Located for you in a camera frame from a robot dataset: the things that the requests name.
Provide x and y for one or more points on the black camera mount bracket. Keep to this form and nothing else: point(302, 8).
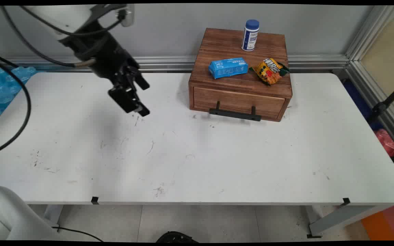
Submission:
point(101, 12)

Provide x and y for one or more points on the blue water bottle pack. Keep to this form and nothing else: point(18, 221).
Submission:
point(2, 89)

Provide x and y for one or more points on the blue crate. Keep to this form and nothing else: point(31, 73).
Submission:
point(359, 100)

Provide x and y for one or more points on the horizontal aluminium rail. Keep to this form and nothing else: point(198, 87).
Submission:
point(169, 63)

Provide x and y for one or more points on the aluminium corner frame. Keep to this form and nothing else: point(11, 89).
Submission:
point(364, 44)

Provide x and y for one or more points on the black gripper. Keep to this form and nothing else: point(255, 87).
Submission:
point(104, 56)

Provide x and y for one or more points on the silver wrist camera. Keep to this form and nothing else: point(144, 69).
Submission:
point(128, 15)

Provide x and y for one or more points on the black round floor object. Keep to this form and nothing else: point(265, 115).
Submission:
point(176, 237)

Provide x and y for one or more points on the white bottle with blue cap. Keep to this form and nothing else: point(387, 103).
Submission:
point(250, 36)

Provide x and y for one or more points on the yellow snack bag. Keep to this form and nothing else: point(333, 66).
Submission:
point(268, 71)

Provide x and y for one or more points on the orange box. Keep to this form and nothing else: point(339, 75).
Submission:
point(385, 222)

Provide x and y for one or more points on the red plastic bag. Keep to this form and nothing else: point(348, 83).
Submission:
point(386, 141)

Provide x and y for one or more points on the blue tissue pack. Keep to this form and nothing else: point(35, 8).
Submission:
point(227, 67)

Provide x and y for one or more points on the black tape clip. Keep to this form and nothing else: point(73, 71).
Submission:
point(346, 201)
point(94, 200)

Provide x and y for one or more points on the brown wooden drawer cabinet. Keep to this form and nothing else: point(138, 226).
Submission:
point(238, 48)

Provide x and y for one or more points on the black tripod stand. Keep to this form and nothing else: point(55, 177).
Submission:
point(385, 104)

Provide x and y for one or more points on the grey table leg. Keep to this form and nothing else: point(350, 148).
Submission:
point(53, 213)
point(340, 218)

